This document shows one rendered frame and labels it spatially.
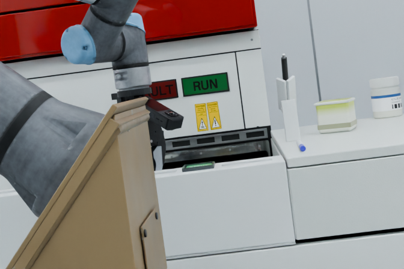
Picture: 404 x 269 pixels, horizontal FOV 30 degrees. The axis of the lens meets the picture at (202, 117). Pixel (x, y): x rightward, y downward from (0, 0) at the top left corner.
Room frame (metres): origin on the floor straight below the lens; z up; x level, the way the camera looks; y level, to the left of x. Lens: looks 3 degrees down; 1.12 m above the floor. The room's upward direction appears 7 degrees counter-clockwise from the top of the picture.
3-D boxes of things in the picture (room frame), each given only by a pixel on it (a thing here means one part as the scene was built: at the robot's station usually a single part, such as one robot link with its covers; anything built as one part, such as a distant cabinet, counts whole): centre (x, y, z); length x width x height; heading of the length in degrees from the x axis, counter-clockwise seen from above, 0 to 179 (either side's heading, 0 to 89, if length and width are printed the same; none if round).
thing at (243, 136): (1.91, 0.06, 0.96); 0.44 x 0.01 x 0.02; 87
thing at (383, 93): (1.83, -0.45, 1.01); 0.07 x 0.07 x 0.10
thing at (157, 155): (1.57, 0.12, 0.95); 0.06 x 0.03 x 0.09; 50
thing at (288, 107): (1.57, -0.18, 1.03); 0.06 x 0.04 x 0.13; 177
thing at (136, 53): (1.55, 0.13, 1.21); 0.09 x 0.08 x 0.11; 142
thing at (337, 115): (1.63, -0.29, 1.00); 0.07 x 0.07 x 0.07; 68
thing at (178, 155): (1.90, 0.06, 0.89); 0.44 x 0.02 x 0.10; 87
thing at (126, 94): (1.56, 0.14, 1.05); 0.09 x 0.08 x 0.12; 50
